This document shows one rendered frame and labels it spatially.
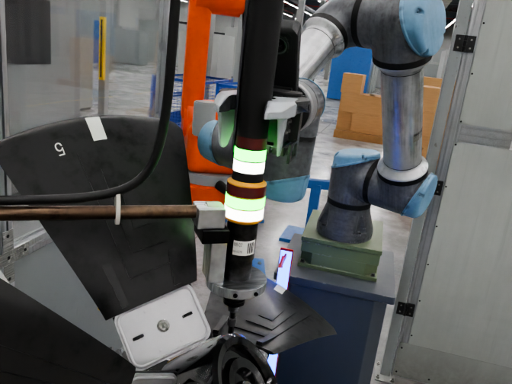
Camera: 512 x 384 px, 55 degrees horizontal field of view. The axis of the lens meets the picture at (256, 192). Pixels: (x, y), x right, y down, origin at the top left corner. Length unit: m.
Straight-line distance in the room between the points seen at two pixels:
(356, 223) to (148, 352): 0.84
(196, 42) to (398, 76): 3.62
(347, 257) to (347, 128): 8.63
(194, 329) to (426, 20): 0.68
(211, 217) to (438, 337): 2.21
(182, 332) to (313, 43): 0.62
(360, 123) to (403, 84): 8.77
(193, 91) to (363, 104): 5.64
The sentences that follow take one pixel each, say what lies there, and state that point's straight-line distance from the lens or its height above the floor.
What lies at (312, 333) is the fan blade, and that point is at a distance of 0.75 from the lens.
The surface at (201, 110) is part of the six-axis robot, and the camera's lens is 4.30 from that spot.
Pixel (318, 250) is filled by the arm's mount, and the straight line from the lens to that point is 1.30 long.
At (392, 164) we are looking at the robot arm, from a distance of 1.16.
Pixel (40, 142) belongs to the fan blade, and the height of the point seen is 1.42.
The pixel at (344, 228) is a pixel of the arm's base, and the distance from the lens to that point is 1.28.
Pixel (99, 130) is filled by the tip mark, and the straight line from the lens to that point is 0.61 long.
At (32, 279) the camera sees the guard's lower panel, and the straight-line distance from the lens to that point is 1.48.
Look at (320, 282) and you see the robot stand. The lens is 1.26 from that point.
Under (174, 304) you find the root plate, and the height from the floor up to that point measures 1.27.
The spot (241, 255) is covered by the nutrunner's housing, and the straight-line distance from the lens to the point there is 0.54.
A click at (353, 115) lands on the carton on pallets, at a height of 0.46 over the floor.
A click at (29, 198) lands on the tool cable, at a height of 1.39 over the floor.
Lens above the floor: 1.55
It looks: 17 degrees down
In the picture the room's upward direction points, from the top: 7 degrees clockwise
